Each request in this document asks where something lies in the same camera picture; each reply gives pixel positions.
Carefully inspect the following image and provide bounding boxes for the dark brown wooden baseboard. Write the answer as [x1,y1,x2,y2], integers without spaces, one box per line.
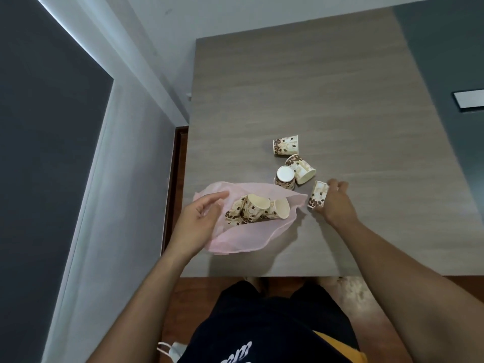
[160,126,190,256]

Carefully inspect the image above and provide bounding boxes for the person's left forearm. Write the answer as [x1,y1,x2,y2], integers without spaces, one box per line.
[85,245,197,363]

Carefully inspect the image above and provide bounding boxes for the person's left hand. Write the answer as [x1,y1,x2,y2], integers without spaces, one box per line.
[166,191,230,258]

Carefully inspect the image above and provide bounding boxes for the person's right forearm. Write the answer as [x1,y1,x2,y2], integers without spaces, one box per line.
[338,219,484,363]

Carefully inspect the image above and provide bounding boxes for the person's right hand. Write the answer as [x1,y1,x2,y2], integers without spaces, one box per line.
[314,178,360,229]

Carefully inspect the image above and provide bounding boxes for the person's black clothes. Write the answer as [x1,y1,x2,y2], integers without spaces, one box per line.
[187,279,368,363]

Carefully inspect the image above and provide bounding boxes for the silver metal cable cover plate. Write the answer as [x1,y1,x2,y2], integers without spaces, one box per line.
[452,88,484,112]

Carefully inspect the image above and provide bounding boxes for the coffee bean print paper cup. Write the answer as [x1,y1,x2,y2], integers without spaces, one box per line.
[273,165,296,191]
[307,180,330,210]
[284,154,317,186]
[264,197,291,220]
[241,194,272,224]
[225,196,247,226]
[273,135,299,157]

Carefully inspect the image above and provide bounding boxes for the pink plastic bag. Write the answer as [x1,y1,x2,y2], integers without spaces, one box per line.
[192,181,309,256]

